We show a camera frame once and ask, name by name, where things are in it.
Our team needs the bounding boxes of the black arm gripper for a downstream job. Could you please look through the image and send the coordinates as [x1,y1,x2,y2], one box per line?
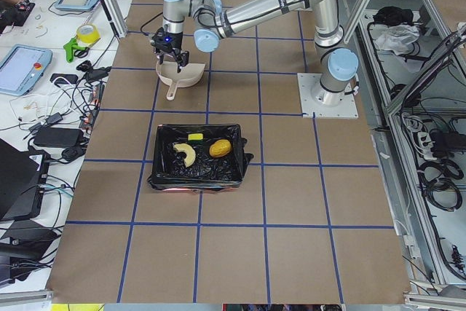
[151,27,189,73]

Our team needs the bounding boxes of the black lined trash bin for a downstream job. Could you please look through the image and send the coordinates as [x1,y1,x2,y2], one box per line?
[147,124,253,191]

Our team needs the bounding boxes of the beige dustpan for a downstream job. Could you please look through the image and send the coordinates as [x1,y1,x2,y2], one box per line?
[156,60,205,101]

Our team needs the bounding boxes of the black power adapter brick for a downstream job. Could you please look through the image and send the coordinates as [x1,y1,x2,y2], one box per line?
[33,127,84,148]

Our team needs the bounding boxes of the yellow tape roll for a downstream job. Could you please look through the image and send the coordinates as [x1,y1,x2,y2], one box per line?
[76,23,100,44]

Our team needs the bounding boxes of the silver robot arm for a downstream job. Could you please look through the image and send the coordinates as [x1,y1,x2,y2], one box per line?
[149,0,344,69]

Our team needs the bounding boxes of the black laptop computer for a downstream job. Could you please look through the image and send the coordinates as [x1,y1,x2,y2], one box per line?
[1,141,50,221]

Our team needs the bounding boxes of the crumpled white cloth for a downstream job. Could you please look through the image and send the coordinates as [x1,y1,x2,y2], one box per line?
[374,25,419,55]

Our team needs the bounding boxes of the yellow-green sponge block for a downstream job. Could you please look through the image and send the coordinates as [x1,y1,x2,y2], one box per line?
[188,133,204,142]

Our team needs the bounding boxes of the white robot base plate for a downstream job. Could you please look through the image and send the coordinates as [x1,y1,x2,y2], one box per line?
[297,73,358,119]

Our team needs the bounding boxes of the golden brown bread roll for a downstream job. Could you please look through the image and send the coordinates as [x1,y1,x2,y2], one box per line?
[209,139,232,158]

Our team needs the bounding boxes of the blue teach pendant near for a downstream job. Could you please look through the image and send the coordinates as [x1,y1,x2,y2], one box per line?
[1,44,53,96]

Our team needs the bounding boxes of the pale curved peel piece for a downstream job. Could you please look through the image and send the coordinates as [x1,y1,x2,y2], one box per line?
[173,143,196,168]

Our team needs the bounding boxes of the green plastic clamp tool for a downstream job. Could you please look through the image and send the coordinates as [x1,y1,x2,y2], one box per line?
[63,36,90,63]

